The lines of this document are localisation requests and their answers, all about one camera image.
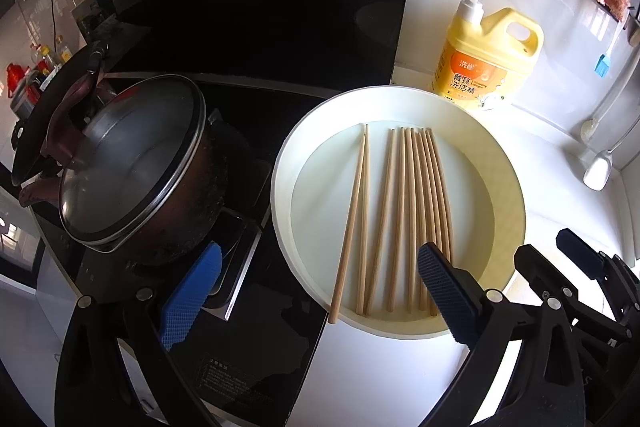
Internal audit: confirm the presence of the red packet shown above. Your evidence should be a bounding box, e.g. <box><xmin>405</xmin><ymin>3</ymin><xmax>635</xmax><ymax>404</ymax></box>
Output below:
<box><xmin>6</xmin><ymin>63</ymin><xmax>31</xmax><ymax>98</ymax></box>

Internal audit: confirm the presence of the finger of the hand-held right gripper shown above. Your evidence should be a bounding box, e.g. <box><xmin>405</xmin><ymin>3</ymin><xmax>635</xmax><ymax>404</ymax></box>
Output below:
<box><xmin>514</xmin><ymin>244</ymin><xmax>631</xmax><ymax>348</ymax></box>
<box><xmin>556</xmin><ymin>228</ymin><xmax>640</xmax><ymax>308</ymax></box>

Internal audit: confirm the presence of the white round basin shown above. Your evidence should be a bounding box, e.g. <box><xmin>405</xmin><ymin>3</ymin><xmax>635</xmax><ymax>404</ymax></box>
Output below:
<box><xmin>270</xmin><ymin>85</ymin><xmax>527</xmax><ymax>339</ymax></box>

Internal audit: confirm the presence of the dark cooking pot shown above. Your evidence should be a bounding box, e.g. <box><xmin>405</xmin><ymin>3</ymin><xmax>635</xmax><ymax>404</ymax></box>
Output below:
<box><xmin>19</xmin><ymin>74</ymin><xmax>236</xmax><ymax>268</ymax></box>

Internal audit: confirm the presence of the bundle of wooden chopsticks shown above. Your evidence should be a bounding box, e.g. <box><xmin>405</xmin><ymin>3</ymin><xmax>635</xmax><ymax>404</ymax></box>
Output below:
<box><xmin>365</xmin><ymin>127</ymin><xmax>455</xmax><ymax>318</ymax></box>

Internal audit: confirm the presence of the steel wok spatula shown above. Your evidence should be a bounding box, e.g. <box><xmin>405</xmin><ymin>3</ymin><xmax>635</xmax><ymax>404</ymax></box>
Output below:
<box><xmin>582</xmin><ymin>104</ymin><xmax>640</xmax><ymax>192</ymax></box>

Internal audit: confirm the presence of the single wooden chopstick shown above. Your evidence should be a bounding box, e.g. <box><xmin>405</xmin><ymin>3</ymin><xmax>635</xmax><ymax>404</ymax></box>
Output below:
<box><xmin>355</xmin><ymin>123</ymin><xmax>371</xmax><ymax>315</ymax></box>
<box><xmin>327</xmin><ymin>132</ymin><xmax>368</xmax><ymax>325</ymax></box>

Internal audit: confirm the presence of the black cooktop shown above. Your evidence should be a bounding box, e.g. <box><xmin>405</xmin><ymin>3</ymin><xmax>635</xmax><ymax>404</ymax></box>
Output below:
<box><xmin>30</xmin><ymin>72</ymin><xmax>351</xmax><ymax>427</ymax></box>

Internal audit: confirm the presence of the black pan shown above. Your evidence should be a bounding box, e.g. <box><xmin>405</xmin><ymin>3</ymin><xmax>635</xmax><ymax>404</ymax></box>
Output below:
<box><xmin>11</xmin><ymin>41</ymin><xmax>118</xmax><ymax>188</ymax></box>

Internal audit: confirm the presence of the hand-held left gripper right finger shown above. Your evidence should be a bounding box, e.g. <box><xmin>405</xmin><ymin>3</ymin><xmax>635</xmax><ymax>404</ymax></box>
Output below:
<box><xmin>417</xmin><ymin>241</ymin><xmax>586</xmax><ymax>427</ymax></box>

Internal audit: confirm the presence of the white long-handled dish brush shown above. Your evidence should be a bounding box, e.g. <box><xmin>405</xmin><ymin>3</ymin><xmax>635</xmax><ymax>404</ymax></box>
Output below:
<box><xmin>580</xmin><ymin>52</ymin><xmax>640</xmax><ymax>142</ymax></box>

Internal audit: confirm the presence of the blue silicone basting brush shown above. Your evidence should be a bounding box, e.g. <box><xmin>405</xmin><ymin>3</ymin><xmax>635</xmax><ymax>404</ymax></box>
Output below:
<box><xmin>593</xmin><ymin>19</ymin><xmax>626</xmax><ymax>78</ymax></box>

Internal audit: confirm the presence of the glass pot lid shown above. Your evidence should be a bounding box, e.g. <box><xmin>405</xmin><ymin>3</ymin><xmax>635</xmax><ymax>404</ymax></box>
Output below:
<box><xmin>57</xmin><ymin>74</ymin><xmax>208</xmax><ymax>253</ymax></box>

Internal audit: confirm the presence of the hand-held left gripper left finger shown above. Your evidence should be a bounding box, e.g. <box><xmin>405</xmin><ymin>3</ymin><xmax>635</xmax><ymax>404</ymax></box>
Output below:
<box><xmin>54</xmin><ymin>241</ymin><xmax>223</xmax><ymax>427</ymax></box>

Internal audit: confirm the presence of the yellow dish soap pump bottle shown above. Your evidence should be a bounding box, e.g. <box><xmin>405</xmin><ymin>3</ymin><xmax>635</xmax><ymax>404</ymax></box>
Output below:
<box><xmin>430</xmin><ymin>0</ymin><xmax>545</xmax><ymax>112</ymax></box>

